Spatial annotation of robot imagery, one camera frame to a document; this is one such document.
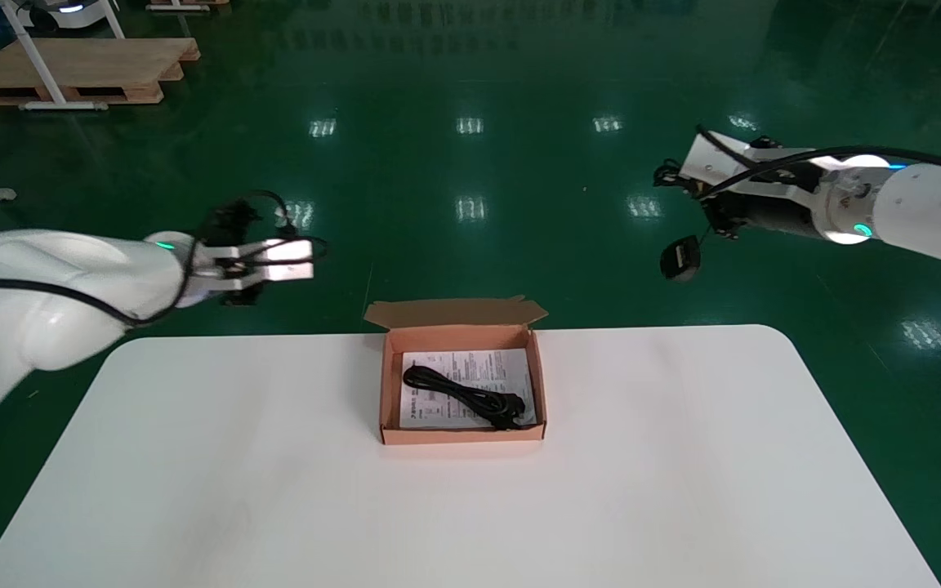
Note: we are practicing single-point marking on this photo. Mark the black cloth-covered right gripper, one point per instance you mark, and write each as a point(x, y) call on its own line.
point(773, 214)

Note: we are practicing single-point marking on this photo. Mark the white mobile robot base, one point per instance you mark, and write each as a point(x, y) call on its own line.
point(70, 10)

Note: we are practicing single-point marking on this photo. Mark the small wooden pallet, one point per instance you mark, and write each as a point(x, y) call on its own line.
point(185, 4)

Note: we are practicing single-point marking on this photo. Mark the open brown cardboard box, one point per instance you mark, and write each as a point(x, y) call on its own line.
point(458, 335)

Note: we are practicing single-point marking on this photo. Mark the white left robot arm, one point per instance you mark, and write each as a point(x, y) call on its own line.
point(46, 302)

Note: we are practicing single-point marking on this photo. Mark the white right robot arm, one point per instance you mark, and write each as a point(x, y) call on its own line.
point(936, 212)

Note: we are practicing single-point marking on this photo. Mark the black cloth-covered left gripper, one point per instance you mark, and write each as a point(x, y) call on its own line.
point(221, 269)

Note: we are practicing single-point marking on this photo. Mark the white metal table frame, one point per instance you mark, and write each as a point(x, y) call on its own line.
point(37, 65)

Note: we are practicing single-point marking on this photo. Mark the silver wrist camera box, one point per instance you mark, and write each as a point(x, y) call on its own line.
point(715, 159)
point(287, 260)

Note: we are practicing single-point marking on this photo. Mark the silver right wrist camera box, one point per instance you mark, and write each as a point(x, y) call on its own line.
point(715, 159)

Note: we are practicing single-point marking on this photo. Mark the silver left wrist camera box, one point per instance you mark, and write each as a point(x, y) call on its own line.
point(287, 260)

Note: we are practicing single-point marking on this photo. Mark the white printed instruction sheet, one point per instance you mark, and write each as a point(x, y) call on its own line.
point(479, 371)

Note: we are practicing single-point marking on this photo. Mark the large wooden pallet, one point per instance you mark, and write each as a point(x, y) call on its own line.
point(95, 65)

